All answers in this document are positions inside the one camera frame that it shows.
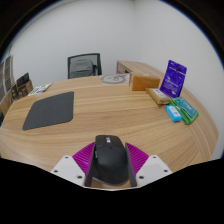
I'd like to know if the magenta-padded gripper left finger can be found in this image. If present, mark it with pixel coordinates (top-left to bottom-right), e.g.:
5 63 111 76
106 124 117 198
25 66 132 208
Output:
50 141 98 188

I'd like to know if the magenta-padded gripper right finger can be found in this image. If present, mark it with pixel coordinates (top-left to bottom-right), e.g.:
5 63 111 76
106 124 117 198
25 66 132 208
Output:
124 142 174 188

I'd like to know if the black computer mouse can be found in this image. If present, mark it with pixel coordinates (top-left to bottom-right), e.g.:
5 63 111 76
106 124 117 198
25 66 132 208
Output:
87 134 134 186

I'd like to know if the dark grey mouse pad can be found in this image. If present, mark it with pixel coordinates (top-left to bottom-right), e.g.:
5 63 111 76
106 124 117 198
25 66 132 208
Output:
22 91 75 132

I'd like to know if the small blue box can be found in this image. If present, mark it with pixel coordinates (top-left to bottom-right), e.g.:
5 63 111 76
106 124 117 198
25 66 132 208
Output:
164 104 183 123

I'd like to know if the green packet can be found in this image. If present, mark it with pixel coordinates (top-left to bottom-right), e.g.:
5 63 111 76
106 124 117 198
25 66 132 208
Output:
169 97 200 126

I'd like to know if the white green printed leaflet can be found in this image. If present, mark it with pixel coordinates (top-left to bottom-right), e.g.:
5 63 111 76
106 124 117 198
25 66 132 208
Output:
27 82 54 97

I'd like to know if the purple standing card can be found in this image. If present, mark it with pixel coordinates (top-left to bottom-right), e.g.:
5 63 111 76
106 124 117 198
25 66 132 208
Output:
159 59 188 99

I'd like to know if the round grey disc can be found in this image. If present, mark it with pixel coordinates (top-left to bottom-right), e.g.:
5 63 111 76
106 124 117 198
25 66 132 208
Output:
100 73 129 85

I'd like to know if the black cardboard box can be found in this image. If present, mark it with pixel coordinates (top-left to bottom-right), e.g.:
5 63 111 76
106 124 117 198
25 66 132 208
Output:
15 72 31 88

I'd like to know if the wooden side desk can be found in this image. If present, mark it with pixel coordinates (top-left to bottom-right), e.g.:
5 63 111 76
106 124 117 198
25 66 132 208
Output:
115 60 168 83

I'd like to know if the grey backpack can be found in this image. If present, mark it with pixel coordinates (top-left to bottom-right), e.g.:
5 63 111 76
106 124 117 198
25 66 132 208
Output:
69 58 95 79

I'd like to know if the wooden shelf unit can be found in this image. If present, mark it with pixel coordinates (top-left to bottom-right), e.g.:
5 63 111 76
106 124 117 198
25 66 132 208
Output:
0 54 16 116

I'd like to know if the black mesh office chair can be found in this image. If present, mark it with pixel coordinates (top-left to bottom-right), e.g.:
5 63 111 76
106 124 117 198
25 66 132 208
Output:
67 52 103 80

